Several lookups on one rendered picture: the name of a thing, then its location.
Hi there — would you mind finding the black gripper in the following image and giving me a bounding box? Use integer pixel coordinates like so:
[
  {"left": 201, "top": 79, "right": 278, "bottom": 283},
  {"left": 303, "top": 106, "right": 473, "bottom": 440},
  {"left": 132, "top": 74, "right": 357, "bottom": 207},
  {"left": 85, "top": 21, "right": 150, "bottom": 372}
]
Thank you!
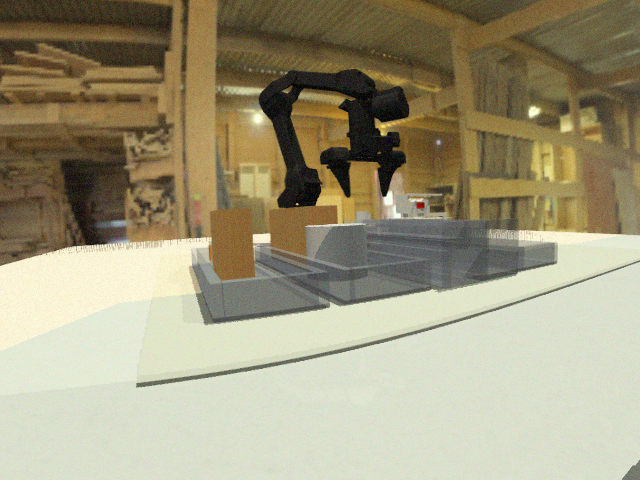
[{"left": 320, "top": 123, "right": 406, "bottom": 197}]

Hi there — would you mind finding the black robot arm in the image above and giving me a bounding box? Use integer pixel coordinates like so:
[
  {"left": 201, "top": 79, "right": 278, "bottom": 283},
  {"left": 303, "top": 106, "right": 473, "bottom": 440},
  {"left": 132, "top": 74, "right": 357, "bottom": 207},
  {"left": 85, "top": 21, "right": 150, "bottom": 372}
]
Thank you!
[{"left": 259, "top": 69, "right": 409, "bottom": 208}]

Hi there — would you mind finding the brown rectangular block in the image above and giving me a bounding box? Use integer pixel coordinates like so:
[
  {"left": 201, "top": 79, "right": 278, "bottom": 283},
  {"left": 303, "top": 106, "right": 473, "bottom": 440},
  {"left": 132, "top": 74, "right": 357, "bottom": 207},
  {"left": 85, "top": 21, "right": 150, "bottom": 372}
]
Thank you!
[
  {"left": 210, "top": 208, "right": 255, "bottom": 281},
  {"left": 269, "top": 208, "right": 287, "bottom": 251},
  {"left": 285, "top": 205, "right": 338, "bottom": 256}
]

